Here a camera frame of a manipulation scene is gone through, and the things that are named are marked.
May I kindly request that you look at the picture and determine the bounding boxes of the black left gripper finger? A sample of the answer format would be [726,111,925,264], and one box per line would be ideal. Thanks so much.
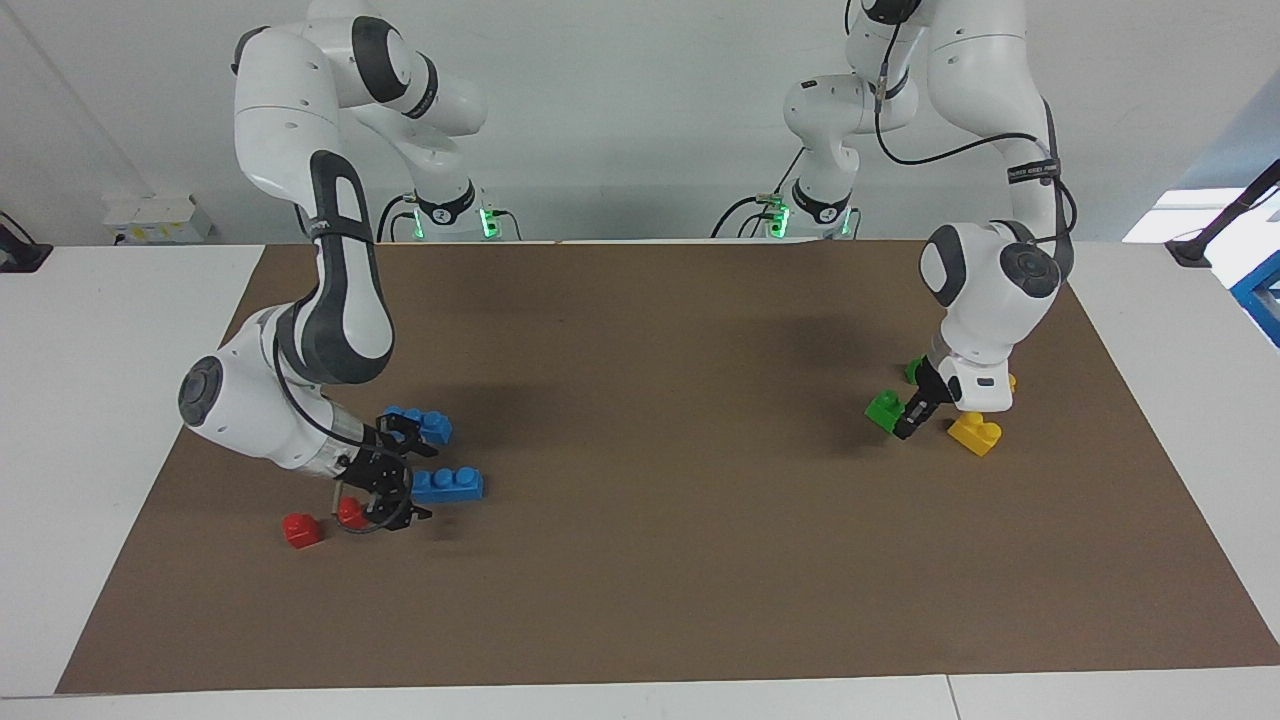
[892,396,933,442]

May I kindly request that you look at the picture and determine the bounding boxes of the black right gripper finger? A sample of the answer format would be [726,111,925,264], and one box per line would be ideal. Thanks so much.
[377,410,442,461]
[364,494,434,534]

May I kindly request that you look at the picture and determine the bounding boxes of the blue three-stud toy brick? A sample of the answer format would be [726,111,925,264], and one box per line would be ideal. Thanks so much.
[411,467,485,503]
[384,405,453,446]

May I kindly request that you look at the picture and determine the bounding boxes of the brown table mat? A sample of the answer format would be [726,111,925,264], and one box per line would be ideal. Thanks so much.
[55,238,1280,695]

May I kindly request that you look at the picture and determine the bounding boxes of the black stand with clamp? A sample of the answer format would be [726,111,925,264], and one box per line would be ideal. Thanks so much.
[1165,160,1280,269]

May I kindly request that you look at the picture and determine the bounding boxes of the white box with yellow label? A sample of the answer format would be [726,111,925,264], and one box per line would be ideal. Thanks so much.
[103,193,215,247]

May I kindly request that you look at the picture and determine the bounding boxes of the black table clamp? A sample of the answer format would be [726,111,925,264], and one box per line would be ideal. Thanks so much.
[0,212,53,273]

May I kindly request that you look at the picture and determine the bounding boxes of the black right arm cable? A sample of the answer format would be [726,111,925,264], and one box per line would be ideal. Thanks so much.
[272,330,414,537]

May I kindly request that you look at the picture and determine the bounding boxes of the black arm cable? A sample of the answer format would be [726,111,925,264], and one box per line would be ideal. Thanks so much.
[870,0,1079,247]
[272,330,414,537]

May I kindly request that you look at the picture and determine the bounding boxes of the black right base cable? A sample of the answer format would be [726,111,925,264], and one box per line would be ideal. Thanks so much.
[376,193,417,243]

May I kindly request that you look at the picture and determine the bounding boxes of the black base cable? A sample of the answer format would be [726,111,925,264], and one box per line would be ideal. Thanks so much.
[711,148,807,239]
[376,193,417,243]

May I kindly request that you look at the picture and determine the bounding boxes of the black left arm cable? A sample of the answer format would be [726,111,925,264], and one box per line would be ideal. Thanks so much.
[870,0,1079,247]

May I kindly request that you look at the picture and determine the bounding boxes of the black left base cable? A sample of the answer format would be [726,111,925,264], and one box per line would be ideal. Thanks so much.
[711,148,807,239]

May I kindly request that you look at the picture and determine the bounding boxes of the blue metal frame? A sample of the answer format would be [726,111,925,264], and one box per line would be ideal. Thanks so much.
[1229,250,1280,349]

